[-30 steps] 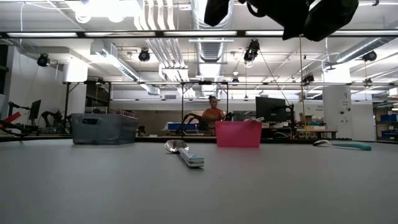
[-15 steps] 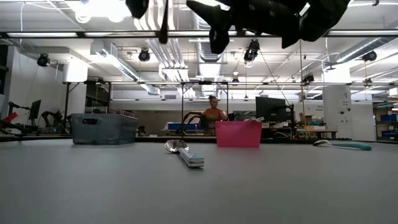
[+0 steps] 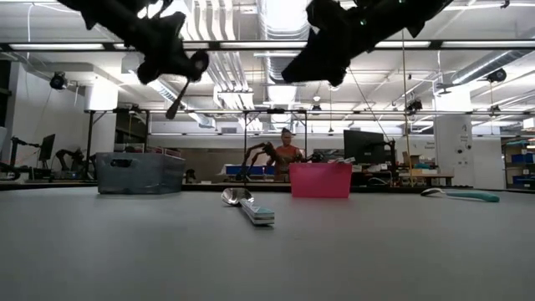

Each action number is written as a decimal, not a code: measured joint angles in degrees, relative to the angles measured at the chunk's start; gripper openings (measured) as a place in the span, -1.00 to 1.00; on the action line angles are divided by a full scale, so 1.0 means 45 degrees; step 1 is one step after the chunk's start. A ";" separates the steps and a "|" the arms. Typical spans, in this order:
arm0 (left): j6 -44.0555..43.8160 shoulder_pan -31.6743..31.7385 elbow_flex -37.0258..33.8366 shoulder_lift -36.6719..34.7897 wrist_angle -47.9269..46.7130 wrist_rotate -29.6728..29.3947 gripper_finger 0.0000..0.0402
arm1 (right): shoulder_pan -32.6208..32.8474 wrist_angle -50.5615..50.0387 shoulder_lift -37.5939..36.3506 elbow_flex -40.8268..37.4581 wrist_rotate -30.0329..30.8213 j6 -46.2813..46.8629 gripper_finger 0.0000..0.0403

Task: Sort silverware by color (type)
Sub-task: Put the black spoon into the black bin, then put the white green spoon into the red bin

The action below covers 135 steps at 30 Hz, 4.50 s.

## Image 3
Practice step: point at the dark grey plastic bin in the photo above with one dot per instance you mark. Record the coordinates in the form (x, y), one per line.
(140, 173)

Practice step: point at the person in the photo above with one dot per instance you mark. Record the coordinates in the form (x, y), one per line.
(286, 156)

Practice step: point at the grey table mat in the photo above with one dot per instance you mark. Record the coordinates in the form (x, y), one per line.
(167, 251)

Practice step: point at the silver ceiling air duct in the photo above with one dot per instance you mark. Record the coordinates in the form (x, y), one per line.
(282, 67)

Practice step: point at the black metal spoon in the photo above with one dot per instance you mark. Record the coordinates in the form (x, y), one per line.
(175, 104)

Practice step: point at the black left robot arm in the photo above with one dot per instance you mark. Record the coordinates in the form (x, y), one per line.
(121, 21)

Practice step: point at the black monitor on stand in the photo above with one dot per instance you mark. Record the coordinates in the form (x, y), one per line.
(363, 146)

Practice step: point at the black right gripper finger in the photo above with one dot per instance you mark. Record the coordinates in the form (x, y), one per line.
(305, 67)
(339, 75)

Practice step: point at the black overhead rig beam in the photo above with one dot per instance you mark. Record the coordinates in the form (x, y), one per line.
(251, 45)

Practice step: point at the blue box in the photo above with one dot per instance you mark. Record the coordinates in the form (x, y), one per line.
(251, 169)

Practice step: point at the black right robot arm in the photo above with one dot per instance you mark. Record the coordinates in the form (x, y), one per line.
(418, 12)

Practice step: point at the small black monitor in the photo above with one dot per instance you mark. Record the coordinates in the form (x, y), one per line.
(47, 147)

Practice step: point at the shelf with blue bins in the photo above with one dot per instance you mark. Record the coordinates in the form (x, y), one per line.
(519, 161)

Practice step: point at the black background robot arm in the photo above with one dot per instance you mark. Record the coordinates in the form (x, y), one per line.
(255, 156)
(71, 158)

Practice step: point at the red plastic bin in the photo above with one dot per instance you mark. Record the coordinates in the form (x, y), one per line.
(320, 180)

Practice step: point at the black background frame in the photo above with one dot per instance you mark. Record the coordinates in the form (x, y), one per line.
(244, 142)

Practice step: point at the black ceiling spotlight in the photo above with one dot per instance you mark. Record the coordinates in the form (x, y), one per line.
(496, 75)
(57, 80)

